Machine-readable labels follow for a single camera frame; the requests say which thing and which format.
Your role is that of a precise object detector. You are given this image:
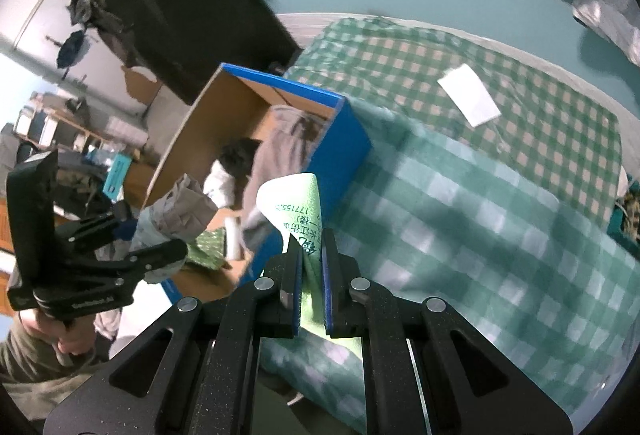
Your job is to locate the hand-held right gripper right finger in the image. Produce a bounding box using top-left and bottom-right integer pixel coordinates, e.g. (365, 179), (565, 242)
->
(322, 227), (573, 435)

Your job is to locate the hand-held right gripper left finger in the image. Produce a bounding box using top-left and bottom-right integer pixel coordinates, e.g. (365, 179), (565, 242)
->
(44, 242), (303, 435)

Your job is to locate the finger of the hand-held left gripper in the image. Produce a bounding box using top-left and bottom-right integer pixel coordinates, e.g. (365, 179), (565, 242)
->
(87, 238), (189, 286)
(56, 208), (138, 261)

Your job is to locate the pinkish grey patterned cloth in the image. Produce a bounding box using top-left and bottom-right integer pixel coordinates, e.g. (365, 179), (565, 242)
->
(131, 174), (219, 268)

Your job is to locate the light green cloth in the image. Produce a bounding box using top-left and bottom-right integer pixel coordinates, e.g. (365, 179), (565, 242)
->
(256, 172), (367, 352)

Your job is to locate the blue cardboard box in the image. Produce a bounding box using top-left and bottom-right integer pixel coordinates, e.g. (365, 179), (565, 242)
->
(141, 62), (374, 312)

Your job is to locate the black sock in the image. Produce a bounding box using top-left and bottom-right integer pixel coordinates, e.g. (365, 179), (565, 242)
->
(219, 138), (263, 178)

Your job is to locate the person's left hand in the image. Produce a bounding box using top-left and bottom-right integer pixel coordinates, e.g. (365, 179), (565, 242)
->
(22, 311), (96, 367)

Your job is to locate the green patterned packet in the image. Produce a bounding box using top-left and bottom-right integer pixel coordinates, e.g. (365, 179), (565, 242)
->
(186, 226), (233, 272)

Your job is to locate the teal box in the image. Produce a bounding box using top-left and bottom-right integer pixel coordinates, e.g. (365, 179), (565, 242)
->
(101, 152), (134, 204)

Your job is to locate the white roll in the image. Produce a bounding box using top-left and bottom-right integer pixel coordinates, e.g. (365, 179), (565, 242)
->
(224, 214), (245, 262)

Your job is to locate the cluttered wooden desk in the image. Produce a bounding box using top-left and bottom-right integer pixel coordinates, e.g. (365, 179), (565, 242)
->
(0, 90), (151, 226)

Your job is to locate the white cloth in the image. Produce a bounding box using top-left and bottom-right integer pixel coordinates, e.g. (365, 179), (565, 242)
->
(202, 161), (238, 212)

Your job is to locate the white door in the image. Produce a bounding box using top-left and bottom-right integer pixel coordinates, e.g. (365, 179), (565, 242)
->
(0, 0), (82, 63)

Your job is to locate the white paper sheet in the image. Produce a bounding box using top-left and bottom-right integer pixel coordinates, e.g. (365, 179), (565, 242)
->
(438, 63), (503, 128)

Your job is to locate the green beige checkered cloth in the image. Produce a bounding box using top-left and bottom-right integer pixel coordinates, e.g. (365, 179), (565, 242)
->
(284, 16), (624, 238)

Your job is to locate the bed mattress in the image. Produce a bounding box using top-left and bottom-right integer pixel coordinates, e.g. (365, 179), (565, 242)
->
(275, 11), (626, 176)

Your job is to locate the blue basket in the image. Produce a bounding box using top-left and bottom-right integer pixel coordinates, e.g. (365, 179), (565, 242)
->
(606, 180), (640, 257)

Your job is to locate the silver foil sheet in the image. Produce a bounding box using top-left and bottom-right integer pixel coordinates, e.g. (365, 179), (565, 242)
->
(571, 0), (640, 66)

